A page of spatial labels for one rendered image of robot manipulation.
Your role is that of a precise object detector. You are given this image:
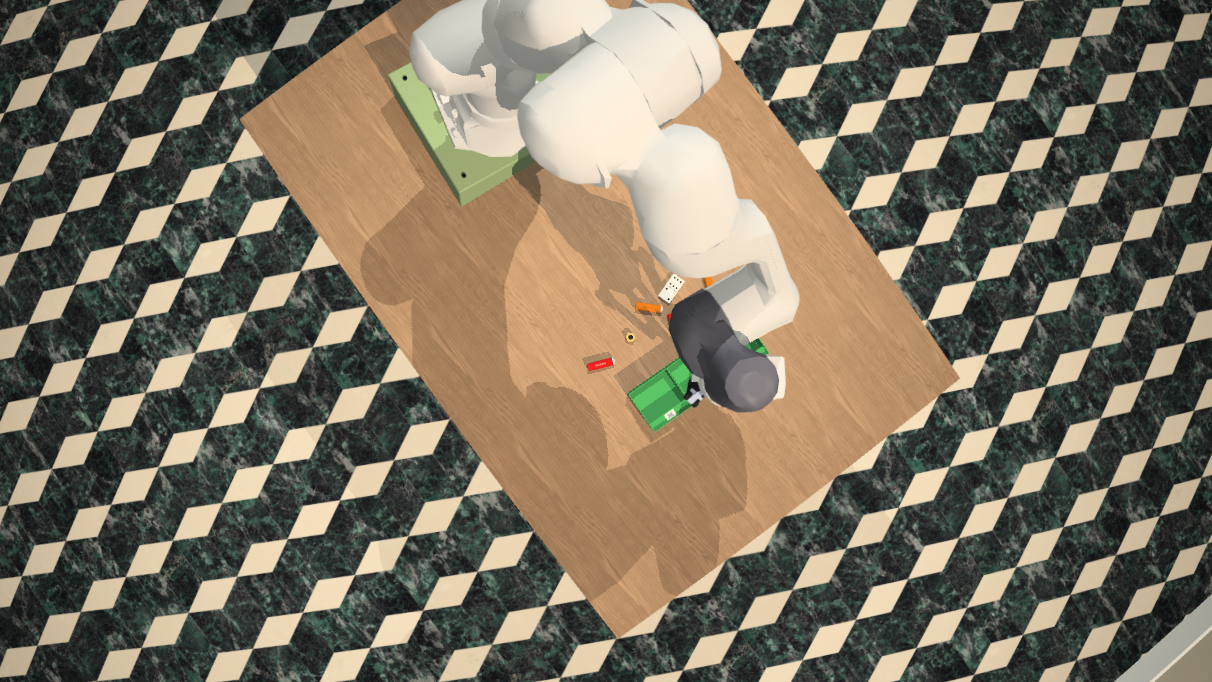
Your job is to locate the white domino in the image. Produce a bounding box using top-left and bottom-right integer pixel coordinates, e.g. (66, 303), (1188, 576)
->
(659, 274), (684, 303)

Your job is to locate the green three-compartment bin rack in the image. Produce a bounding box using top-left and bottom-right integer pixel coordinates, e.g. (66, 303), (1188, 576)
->
(630, 338), (768, 432)

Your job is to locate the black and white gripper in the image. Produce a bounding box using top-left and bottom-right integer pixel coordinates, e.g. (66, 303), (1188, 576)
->
(684, 379), (705, 407)

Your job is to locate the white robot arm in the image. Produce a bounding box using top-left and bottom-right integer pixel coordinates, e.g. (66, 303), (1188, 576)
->
(408, 0), (799, 413)

